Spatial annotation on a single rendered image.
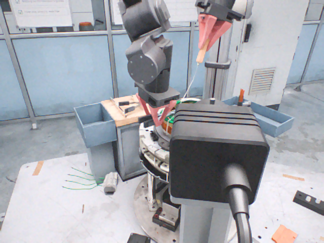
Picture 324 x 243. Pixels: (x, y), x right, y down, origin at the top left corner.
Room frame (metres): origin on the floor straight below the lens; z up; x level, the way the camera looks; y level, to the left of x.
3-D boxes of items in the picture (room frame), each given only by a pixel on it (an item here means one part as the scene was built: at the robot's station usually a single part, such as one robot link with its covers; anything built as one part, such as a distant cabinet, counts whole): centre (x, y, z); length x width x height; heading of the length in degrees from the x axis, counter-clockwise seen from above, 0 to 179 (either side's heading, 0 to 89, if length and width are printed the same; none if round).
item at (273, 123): (0.79, -0.35, 0.92); 0.25 x 0.11 x 0.28; 37
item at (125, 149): (0.82, 0.11, 0.91); 0.19 x 0.19 x 0.26; 28
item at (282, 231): (0.45, -0.37, 0.80); 0.07 x 0.05 x 0.01; 132
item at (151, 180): (0.57, 0.03, 0.91); 0.02 x 0.02 x 0.21
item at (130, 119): (0.82, 0.11, 1.05); 0.20 x 0.19 x 0.02; 118
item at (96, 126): (0.75, 0.25, 0.92); 0.17 x 0.11 x 0.28; 28
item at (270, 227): (0.45, -0.35, 0.79); 0.12 x 0.09 x 0.02; 132
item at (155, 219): (0.50, -0.02, 0.81); 0.08 x 0.05 x 0.02; 61
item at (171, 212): (0.50, -0.03, 0.85); 0.06 x 0.04 x 0.05; 61
